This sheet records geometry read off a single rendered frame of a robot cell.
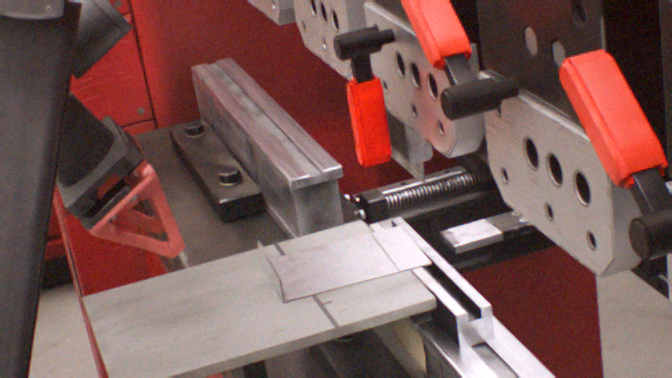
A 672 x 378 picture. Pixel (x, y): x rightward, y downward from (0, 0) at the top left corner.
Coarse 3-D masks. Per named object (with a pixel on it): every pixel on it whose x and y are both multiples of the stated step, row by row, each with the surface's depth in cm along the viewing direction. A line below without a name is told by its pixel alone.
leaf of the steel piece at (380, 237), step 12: (396, 228) 117; (384, 240) 115; (396, 240) 115; (408, 240) 115; (396, 252) 113; (408, 252) 113; (420, 252) 112; (396, 264) 111; (408, 264) 110; (420, 264) 110
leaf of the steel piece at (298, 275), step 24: (360, 240) 116; (264, 264) 113; (288, 264) 114; (312, 264) 113; (336, 264) 112; (360, 264) 112; (384, 264) 111; (288, 288) 110; (312, 288) 109; (336, 288) 109
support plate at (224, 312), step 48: (336, 240) 117; (144, 288) 114; (192, 288) 113; (240, 288) 111; (384, 288) 107; (96, 336) 107; (144, 336) 106; (192, 336) 105; (240, 336) 104; (288, 336) 102; (336, 336) 103
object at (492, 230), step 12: (504, 216) 116; (516, 216) 115; (456, 228) 115; (468, 228) 114; (480, 228) 114; (492, 228) 114; (504, 228) 113; (516, 228) 113; (528, 228) 113; (444, 240) 114; (456, 240) 113; (468, 240) 112; (480, 240) 112; (492, 240) 113; (456, 252) 112
